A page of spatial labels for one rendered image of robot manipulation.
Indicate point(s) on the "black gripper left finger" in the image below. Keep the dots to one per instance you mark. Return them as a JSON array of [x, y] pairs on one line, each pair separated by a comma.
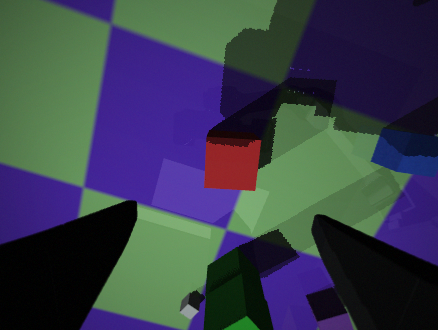
[[50, 280]]

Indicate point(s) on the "blue block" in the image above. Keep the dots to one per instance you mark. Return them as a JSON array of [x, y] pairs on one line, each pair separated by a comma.
[[407, 152]]

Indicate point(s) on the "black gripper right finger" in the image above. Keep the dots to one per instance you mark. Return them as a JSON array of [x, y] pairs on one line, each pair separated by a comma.
[[382, 287]]

